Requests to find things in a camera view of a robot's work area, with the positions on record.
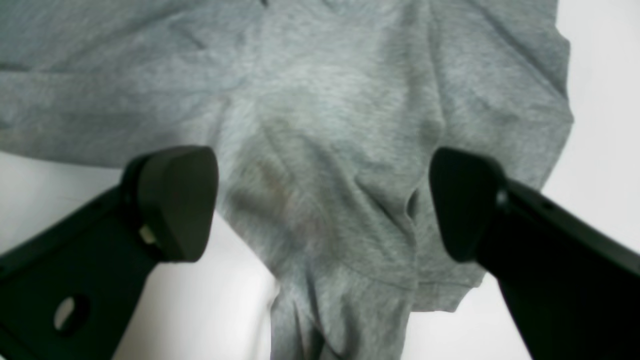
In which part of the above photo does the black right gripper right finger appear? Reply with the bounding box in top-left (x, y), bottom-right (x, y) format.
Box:
top-left (429, 146), bottom-right (640, 360)

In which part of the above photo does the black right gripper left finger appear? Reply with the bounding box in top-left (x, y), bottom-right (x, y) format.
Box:
top-left (0, 145), bottom-right (218, 360)

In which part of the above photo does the grey t-shirt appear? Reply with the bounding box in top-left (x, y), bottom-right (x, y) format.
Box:
top-left (0, 0), bottom-right (573, 360)

